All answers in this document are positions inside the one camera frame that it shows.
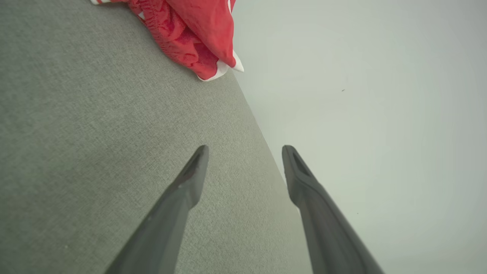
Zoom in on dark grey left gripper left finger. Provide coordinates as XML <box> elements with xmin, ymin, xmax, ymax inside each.
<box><xmin>105</xmin><ymin>145</ymin><xmax>209</xmax><ymax>274</ymax></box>

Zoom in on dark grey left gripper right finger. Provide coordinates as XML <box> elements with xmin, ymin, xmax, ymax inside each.
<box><xmin>282</xmin><ymin>145</ymin><xmax>385</xmax><ymax>274</ymax></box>

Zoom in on red shorts with white stripe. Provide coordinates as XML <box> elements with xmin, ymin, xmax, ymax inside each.
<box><xmin>90</xmin><ymin>0</ymin><xmax>245</xmax><ymax>82</ymax></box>

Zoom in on grey fabric sofa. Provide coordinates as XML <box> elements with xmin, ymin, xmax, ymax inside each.
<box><xmin>0</xmin><ymin>0</ymin><xmax>313</xmax><ymax>274</ymax></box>

